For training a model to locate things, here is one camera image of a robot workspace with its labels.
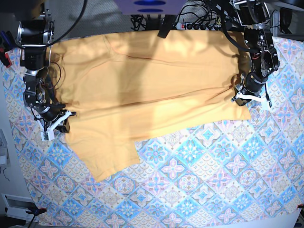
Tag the orange black clamp lower left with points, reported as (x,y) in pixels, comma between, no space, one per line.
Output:
(35,211)

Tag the orange clamp lower right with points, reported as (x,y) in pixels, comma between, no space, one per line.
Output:
(301,206)

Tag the blue handled clamp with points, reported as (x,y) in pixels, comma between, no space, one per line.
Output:
(6,40)

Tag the white device at left edge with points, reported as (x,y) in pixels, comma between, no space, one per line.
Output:
(4,153)

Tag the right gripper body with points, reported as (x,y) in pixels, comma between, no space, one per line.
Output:
(49,112)

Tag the red black clamp upper left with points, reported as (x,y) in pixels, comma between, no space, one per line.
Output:
(4,58)

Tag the white power strip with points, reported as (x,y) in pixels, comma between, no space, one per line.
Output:
(197,26)

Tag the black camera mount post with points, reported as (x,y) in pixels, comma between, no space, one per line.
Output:
(167,24)

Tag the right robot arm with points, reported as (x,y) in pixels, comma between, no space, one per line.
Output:
(34,36)

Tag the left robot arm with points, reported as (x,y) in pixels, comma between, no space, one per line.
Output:
(253,15)

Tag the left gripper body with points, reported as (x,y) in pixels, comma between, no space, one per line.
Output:
(251,83)

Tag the patterned blue tablecloth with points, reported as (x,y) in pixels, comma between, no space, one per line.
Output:
(218,173)

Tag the yellow T-shirt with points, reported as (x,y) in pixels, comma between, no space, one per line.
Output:
(127,87)

